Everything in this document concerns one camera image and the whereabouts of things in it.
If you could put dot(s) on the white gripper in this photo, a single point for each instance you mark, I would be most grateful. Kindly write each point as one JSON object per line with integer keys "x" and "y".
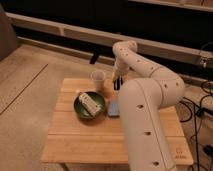
{"x": 120, "y": 73}

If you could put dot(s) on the black striped eraser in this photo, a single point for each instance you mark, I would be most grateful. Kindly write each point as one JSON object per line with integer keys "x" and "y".
{"x": 118, "y": 83}

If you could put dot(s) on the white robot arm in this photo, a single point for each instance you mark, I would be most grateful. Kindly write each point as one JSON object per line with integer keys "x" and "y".
{"x": 139, "y": 102}

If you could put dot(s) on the blue white sponge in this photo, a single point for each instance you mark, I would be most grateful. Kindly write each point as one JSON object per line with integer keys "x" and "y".
{"x": 113, "y": 110}

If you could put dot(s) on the translucent plastic cup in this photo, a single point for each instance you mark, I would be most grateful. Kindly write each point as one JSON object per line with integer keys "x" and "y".
{"x": 98, "y": 78}

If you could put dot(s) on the white milk carton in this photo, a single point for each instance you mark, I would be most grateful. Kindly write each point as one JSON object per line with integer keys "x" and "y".
{"x": 92, "y": 107}

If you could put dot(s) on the green bowl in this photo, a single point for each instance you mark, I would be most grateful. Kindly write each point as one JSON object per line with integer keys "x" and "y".
{"x": 82, "y": 112}

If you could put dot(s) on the wooden table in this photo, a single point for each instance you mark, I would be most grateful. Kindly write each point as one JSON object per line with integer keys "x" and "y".
{"x": 100, "y": 141}

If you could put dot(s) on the black bracket on rail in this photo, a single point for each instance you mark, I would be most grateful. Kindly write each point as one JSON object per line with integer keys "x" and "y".
{"x": 94, "y": 58}

